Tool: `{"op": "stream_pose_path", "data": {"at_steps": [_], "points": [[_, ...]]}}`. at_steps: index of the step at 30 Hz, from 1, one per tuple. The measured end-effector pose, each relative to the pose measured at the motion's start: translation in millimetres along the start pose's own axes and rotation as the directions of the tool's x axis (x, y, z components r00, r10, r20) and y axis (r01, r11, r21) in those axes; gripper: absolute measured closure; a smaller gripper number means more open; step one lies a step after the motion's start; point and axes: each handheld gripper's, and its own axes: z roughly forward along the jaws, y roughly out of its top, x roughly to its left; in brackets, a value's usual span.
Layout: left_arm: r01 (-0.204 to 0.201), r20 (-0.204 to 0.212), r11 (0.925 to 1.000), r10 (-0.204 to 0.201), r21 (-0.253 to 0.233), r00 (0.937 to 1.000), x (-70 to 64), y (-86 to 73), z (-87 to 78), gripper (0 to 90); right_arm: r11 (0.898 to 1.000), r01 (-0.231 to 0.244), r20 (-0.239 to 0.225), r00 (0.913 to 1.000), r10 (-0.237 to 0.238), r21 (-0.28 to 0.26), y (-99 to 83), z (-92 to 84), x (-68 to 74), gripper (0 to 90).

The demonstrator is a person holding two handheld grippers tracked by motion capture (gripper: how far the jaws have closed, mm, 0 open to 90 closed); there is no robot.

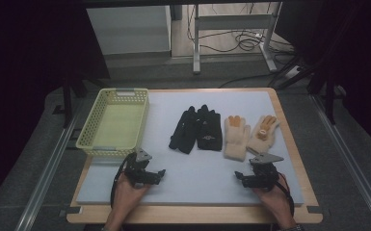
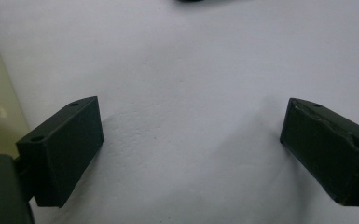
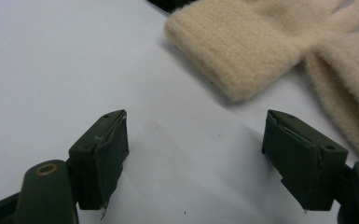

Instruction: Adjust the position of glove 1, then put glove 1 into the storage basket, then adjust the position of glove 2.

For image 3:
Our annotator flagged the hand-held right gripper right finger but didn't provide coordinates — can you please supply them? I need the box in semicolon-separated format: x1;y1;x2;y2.
261;109;350;212

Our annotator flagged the beige fuzzy glove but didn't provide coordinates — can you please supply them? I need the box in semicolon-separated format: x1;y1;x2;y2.
163;0;359;104
302;29;359;161

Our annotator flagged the black glove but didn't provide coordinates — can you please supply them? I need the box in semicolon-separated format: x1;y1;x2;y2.
146;0;197;14

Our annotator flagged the white foam mat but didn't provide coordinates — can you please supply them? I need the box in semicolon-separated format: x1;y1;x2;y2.
0;0;359;224

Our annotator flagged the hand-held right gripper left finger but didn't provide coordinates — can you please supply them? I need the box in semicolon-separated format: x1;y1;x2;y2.
68;109;131;211

